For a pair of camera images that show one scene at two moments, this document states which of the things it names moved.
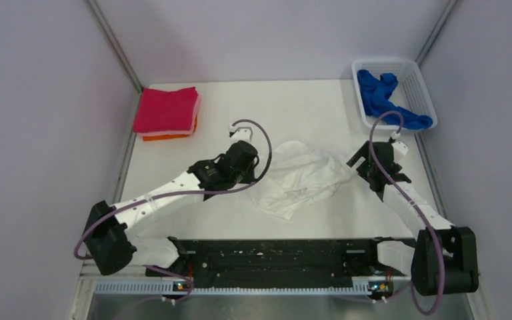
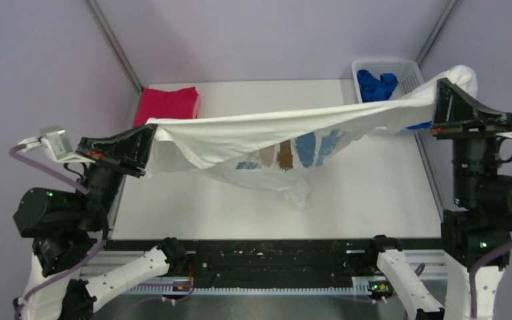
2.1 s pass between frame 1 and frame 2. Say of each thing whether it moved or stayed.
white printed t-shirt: moved
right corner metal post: stayed
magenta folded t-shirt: stayed
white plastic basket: stayed
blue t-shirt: stayed
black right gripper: moved
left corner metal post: stayed
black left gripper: moved
